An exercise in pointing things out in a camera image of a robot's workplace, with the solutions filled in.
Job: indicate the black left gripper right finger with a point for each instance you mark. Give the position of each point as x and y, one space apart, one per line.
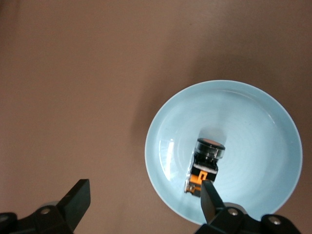
219 219

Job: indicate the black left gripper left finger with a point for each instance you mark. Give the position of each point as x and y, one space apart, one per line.
61 217

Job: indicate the orange black push-button switch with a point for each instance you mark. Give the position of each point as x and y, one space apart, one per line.
209 152

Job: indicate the light blue round plate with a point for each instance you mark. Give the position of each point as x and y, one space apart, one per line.
256 122

